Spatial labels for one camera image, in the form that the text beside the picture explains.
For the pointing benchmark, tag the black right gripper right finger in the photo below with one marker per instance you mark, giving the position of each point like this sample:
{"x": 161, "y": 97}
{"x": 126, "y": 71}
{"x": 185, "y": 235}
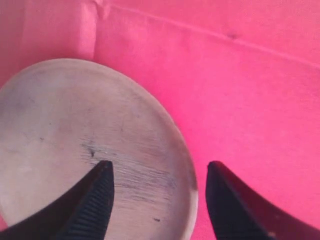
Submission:
{"x": 237, "y": 212}

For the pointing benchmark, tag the red scalloped table mat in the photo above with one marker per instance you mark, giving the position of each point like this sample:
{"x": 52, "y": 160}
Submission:
{"x": 241, "y": 78}

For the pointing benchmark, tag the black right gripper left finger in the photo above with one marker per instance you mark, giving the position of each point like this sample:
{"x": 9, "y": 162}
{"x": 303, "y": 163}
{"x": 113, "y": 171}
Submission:
{"x": 82, "y": 213}

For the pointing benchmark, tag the brown round plate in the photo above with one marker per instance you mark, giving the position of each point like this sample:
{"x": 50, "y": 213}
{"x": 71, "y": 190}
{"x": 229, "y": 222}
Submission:
{"x": 59, "y": 118}

